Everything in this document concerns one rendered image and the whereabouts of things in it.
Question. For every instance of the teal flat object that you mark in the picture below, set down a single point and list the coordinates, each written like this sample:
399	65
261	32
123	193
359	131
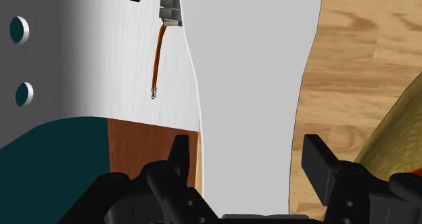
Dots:
49	164

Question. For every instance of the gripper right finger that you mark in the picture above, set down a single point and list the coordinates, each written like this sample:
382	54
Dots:
359	190

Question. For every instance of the olive yellow rounded furniture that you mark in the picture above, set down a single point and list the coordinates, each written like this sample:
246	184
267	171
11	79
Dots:
395	141

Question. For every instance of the brown wooden box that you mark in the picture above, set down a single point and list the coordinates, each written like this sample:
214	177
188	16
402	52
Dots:
145	147

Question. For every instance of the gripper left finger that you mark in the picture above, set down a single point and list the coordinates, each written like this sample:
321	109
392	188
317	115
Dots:
165	197

